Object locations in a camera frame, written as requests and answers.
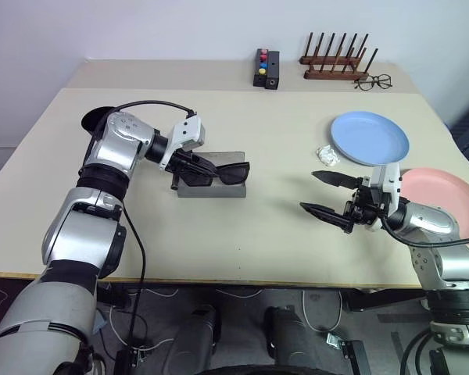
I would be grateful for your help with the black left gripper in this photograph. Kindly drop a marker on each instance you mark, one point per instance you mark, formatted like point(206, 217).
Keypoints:
point(180, 160)

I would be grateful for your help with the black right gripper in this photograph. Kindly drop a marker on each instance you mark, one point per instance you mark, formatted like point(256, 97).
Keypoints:
point(365, 205)

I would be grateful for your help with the black sunglasses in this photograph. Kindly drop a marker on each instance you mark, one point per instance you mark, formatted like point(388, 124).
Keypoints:
point(234, 173)

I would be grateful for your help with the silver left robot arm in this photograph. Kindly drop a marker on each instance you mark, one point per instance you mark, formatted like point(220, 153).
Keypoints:
point(82, 230)

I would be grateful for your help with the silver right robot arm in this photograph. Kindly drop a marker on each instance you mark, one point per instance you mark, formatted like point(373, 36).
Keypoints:
point(434, 222)

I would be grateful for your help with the grey glasses case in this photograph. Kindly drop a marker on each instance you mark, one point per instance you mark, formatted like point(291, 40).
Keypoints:
point(219, 191)

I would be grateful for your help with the crumpled white tissue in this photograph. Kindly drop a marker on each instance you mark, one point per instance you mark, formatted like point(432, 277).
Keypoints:
point(328, 155)

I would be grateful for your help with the blue plate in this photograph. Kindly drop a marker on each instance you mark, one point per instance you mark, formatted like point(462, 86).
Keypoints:
point(369, 136)

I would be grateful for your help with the pink plate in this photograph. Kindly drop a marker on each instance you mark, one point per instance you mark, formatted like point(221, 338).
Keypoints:
point(434, 187)

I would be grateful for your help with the black box with coloured buttons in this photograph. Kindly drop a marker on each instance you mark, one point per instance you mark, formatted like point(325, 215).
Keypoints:
point(260, 80)

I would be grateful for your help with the black round container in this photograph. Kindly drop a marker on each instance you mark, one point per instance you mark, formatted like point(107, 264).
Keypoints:
point(94, 119)

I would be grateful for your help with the plain black box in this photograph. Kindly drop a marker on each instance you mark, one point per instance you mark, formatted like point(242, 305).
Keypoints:
point(273, 68)

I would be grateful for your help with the brown wooden peg rack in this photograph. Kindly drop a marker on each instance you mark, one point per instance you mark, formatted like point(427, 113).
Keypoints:
point(328, 74)

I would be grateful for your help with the thin-framed eyeglasses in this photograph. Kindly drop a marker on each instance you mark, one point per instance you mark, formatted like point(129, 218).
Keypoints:
point(383, 81)

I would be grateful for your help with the dark grey rounded cylinder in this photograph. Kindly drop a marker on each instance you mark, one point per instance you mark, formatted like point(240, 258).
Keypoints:
point(287, 336)
point(197, 336)

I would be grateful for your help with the black power adapter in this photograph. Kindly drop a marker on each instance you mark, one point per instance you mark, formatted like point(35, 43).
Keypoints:
point(134, 357)

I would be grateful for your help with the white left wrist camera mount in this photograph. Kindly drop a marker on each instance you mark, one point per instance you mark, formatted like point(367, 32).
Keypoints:
point(183, 131)

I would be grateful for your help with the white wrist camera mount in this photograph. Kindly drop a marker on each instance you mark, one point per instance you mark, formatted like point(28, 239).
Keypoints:
point(391, 179)
point(183, 131)

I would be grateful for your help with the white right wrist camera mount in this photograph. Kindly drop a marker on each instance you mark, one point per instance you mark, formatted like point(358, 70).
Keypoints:
point(391, 179)

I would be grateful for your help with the black table frame bar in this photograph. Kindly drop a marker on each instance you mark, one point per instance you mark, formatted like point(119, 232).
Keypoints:
point(387, 301)

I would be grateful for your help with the black floor bracket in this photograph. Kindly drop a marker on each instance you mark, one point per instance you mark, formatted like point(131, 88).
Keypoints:
point(355, 355)

